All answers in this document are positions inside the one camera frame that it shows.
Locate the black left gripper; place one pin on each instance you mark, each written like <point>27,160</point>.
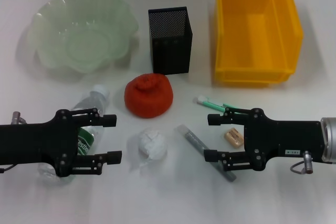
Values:
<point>34,142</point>

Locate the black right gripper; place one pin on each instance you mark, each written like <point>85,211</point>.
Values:
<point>283,140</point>

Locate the clear green-label water bottle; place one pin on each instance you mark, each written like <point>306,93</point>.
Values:
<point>86,141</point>

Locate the white paper ball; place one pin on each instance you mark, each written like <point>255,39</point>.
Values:
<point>152,144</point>

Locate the tan eraser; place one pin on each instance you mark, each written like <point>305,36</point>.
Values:
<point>233,137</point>

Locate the grey marker pen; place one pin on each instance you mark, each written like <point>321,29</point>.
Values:
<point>191,137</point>

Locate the black mesh pen holder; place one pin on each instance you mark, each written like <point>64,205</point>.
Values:
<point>170,51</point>

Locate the pale green glass fruit plate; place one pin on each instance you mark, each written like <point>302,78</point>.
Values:
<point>78,37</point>

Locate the yellow plastic bin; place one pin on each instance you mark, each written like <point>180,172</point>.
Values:
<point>257,51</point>

